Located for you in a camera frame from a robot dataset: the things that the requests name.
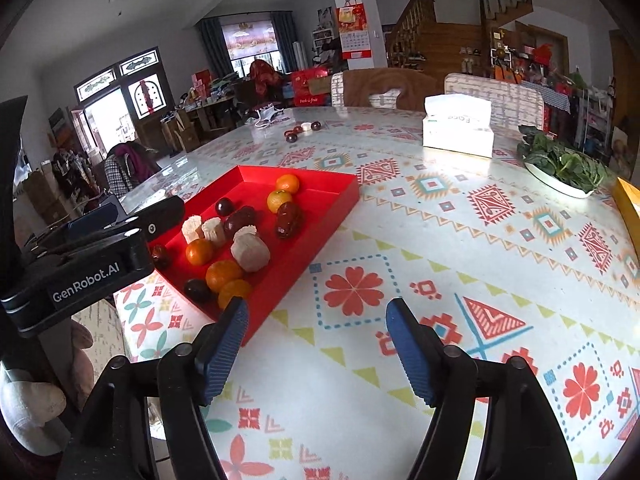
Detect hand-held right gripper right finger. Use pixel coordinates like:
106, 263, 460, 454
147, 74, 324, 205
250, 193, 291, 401
385, 297, 578, 480

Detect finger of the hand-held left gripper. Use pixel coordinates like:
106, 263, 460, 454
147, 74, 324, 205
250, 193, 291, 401
115, 195, 186, 241
67, 195, 136, 238

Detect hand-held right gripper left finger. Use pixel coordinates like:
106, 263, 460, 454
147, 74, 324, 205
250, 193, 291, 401
57, 296, 250, 480

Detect red rectangular tray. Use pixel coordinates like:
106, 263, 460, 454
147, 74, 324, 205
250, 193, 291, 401
150, 164, 361, 347

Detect person's left forearm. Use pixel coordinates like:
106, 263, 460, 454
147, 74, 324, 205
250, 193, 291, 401
0, 370, 68, 480

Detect cluttered side table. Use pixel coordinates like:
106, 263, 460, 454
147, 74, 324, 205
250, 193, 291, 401
160, 72, 251, 153

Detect dark wooden door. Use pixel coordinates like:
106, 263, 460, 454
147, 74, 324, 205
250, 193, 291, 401
74, 47, 173, 156

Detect red jacket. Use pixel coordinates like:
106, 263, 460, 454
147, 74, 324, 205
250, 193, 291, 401
248, 59, 283, 101

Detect grey curtain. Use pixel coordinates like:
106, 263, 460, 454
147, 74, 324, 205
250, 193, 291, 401
270, 10, 298, 73
197, 17, 236, 78

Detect red gift boxes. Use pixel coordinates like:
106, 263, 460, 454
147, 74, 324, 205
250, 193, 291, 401
290, 67, 333, 107

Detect window with patterned blind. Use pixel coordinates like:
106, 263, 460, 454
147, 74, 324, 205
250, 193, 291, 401
220, 20, 281, 66

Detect white oval plate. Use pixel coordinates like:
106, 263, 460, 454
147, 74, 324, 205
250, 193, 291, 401
522, 160, 596, 198

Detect white tissue box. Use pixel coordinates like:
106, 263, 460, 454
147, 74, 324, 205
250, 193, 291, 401
422, 94, 495, 158

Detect plate of green spinach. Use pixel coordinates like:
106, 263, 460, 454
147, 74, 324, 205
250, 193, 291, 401
516, 125, 608, 193

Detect brown wooden chair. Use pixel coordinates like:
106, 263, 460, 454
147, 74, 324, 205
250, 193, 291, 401
331, 67, 441, 111

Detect yellow box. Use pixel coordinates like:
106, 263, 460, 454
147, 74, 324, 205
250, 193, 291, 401
612, 176, 640, 256

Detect patterned cushioned chair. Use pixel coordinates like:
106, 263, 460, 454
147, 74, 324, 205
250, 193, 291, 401
445, 72, 545, 131

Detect blue checkered cloth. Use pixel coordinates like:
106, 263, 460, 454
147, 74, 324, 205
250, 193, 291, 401
537, 82, 573, 113

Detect wooden staircase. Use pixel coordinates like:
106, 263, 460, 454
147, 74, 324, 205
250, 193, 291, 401
387, 0, 533, 81

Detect cluttered shelf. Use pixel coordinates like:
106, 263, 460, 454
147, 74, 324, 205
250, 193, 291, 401
487, 25, 616, 161

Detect red wall calendar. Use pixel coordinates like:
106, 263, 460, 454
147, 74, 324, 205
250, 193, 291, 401
336, 2, 372, 61

